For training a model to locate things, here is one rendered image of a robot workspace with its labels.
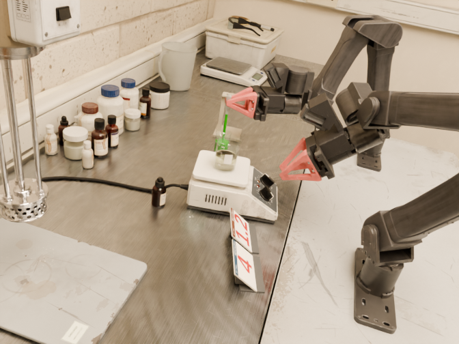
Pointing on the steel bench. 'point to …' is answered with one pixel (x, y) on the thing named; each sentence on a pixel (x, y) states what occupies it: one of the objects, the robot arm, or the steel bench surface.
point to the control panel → (261, 189)
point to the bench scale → (233, 72)
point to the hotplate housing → (228, 199)
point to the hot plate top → (240, 173)
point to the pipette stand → (223, 117)
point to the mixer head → (35, 26)
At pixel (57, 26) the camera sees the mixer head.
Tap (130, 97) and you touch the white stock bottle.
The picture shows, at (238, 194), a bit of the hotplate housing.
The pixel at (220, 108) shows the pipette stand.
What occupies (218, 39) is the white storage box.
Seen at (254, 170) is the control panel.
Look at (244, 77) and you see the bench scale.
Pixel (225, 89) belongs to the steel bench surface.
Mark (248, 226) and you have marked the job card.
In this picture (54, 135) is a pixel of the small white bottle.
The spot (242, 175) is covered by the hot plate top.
